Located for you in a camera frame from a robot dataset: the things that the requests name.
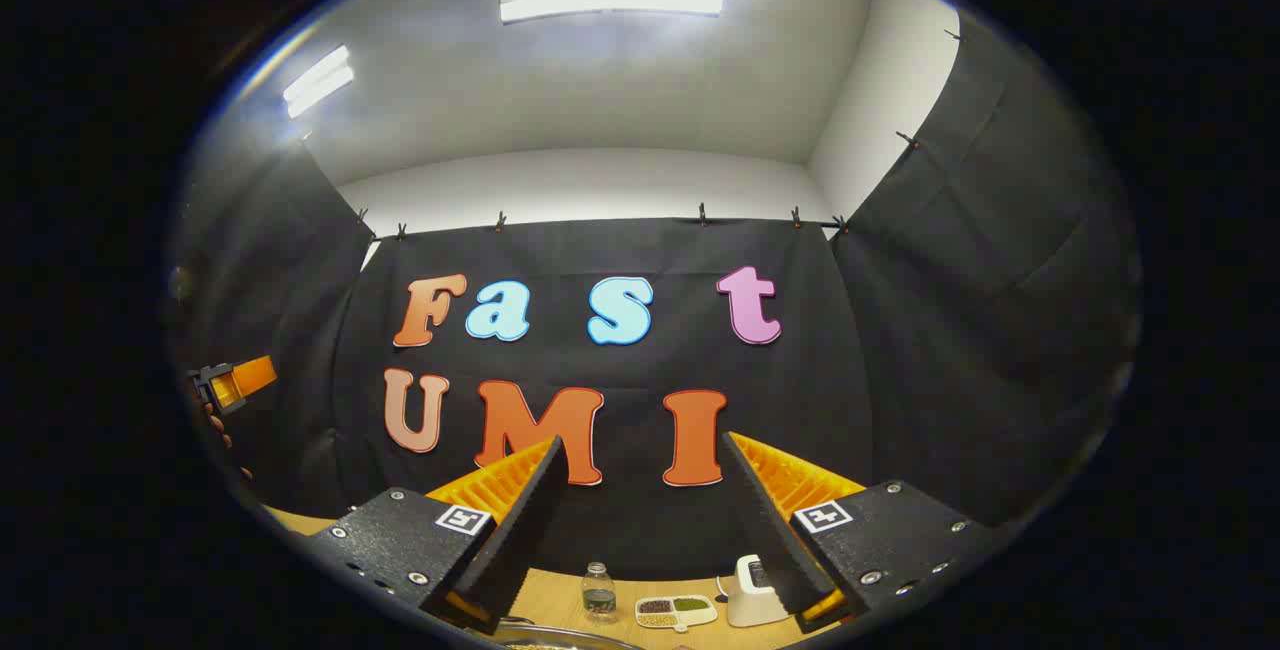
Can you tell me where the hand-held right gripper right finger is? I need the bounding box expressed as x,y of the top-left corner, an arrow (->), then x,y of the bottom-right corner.
722,430 -> 1011,634

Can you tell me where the white toaster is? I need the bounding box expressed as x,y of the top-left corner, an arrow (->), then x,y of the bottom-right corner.
727,555 -> 791,628

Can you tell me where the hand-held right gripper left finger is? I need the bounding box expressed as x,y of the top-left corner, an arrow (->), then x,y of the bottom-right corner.
305,435 -> 571,636

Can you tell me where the stainless steel pot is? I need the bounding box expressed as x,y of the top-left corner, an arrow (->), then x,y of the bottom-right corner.
480,618 -> 641,650

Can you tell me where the clear plastic water bottle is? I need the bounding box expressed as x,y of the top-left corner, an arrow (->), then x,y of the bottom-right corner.
582,562 -> 618,624

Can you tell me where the white divided bean tray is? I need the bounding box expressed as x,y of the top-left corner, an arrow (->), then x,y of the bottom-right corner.
635,594 -> 719,631

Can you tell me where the small ceiling light panel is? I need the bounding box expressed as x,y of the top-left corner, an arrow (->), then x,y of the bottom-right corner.
282,44 -> 355,119

